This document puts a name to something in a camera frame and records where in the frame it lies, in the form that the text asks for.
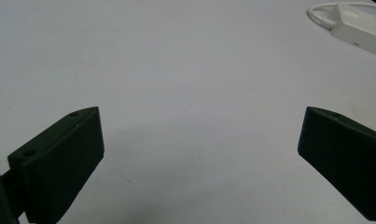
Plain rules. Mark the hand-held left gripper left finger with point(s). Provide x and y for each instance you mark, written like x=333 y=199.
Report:
x=58 y=161

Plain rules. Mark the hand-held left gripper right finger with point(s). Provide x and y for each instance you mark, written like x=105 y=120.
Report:
x=344 y=155

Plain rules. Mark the white power strip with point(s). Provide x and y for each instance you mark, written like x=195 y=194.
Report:
x=359 y=26

